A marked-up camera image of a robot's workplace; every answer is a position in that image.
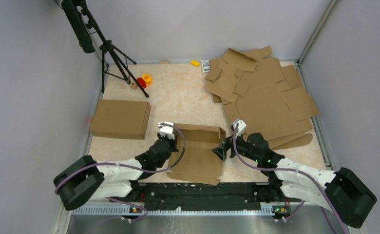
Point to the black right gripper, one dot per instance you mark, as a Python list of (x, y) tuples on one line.
[(221, 151)]

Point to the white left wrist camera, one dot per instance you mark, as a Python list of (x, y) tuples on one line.
[(166, 130)]

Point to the cardboard sheet pile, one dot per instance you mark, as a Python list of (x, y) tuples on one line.
[(270, 98)]

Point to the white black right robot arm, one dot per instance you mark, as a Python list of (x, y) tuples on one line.
[(319, 184)]

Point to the small wooden cube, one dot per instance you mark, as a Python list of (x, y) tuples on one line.
[(133, 86)]

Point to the red round toy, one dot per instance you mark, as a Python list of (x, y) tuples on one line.
[(142, 82)]

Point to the playing card box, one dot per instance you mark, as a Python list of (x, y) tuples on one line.
[(205, 65)]

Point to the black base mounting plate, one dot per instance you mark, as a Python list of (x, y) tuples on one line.
[(228, 196)]

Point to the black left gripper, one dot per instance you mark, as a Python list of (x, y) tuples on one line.
[(173, 142)]

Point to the black camera tripod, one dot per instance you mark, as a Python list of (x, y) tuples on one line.
[(84, 25)]

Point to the cardboard box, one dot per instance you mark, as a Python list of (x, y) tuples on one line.
[(121, 119), (194, 161)]

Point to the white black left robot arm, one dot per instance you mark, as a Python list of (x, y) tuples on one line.
[(87, 179)]

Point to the orange round toy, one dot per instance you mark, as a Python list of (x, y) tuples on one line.
[(147, 78)]

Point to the yellow block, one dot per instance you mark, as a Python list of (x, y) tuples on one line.
[(195, 63)]

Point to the aluminium frame rail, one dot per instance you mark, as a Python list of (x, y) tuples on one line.
[(352, 203)]

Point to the folded closed cardboard box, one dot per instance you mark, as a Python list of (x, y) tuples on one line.
[(121, 119)]

